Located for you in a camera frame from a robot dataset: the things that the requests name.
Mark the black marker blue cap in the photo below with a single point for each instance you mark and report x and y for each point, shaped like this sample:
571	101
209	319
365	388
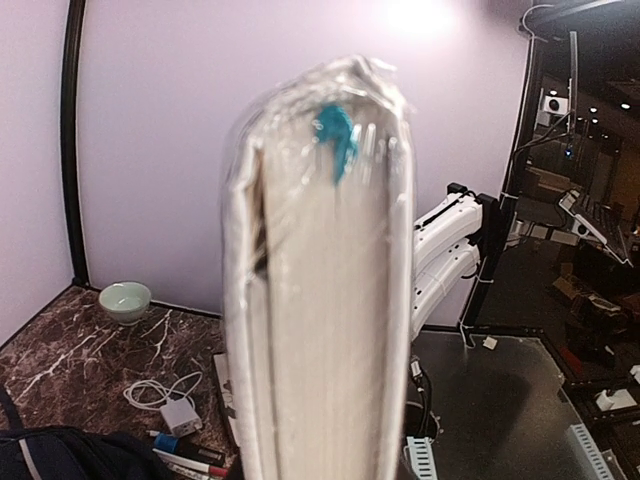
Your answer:
187	449

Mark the grey slotted cable duct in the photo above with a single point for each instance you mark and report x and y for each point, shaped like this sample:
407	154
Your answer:
573	454

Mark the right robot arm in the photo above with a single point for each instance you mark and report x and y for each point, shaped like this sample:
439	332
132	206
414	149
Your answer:
450	243

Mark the pale green ceramic bowl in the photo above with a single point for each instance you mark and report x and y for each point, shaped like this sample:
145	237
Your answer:
125	302

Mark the navy blue student backpack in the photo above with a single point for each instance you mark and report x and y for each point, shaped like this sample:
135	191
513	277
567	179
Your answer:
65	452

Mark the floral square plate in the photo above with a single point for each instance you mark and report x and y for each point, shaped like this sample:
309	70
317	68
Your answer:
222	383

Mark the pale green thin book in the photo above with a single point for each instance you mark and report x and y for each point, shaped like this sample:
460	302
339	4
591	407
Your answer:
317	220

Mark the right black frame post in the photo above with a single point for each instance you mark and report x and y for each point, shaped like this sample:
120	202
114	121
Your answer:
68	140

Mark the white USB charger block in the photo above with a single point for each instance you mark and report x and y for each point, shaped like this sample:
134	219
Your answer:
181	417

